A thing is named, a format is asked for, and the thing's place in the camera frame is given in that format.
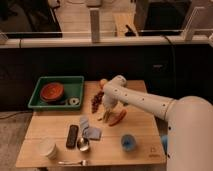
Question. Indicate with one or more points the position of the white horizontal rail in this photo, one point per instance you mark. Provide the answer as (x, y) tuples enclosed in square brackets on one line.
[(106, 41)]

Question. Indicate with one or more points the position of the black object on desk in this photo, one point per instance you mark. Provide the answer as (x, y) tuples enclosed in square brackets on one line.
[(129, 31)]

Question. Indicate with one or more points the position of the red-brown bowl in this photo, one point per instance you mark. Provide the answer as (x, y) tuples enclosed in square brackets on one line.
[(52, 92)]

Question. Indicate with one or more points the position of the orange carrot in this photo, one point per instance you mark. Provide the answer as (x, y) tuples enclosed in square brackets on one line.
[(118, 118)]

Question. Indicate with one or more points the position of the dark red grapes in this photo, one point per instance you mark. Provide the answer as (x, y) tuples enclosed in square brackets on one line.
[(96, 101)]

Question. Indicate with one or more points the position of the orange fruit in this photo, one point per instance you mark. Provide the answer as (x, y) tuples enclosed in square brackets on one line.
[(102, 82)]

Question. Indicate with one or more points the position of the blue device on floor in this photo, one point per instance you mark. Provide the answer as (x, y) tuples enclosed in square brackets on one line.
[(164, 140)]

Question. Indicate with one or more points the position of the black remote control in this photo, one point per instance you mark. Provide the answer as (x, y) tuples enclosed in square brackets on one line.
[(72, 136)]

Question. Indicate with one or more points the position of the grey vertical post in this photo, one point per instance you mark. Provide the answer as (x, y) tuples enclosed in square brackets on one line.
[(95, 25)]

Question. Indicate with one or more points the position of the blue cup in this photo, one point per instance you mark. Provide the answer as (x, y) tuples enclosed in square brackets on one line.
[(128, 142)]

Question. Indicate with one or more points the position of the metal measuring cup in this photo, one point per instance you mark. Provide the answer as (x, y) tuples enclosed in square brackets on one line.
[(83, 144)]

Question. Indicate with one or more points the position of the silver fork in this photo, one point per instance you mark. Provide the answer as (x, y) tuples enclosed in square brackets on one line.
[(82, 163)]

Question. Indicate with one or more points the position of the grey slanted post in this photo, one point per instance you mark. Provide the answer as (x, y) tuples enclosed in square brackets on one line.
[(192, 23)]

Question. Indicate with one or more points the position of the white plastic container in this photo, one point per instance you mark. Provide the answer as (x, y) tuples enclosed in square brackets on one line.
[(47, 148)]

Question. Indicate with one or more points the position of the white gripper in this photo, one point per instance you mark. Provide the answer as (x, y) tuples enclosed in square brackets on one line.
[(109, 103)]

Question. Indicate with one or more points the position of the peeled yellow banana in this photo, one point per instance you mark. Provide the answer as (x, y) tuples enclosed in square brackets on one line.
[(100, 117)]

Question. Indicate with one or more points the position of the green plastic bin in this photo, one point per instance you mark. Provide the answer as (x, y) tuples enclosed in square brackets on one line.
[(73, 87)]

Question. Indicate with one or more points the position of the blue folded cloth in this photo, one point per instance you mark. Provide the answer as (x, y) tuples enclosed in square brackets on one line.
[(87, 131)]

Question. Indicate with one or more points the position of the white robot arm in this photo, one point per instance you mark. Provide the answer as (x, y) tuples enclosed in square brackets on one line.
[(190, 123)]

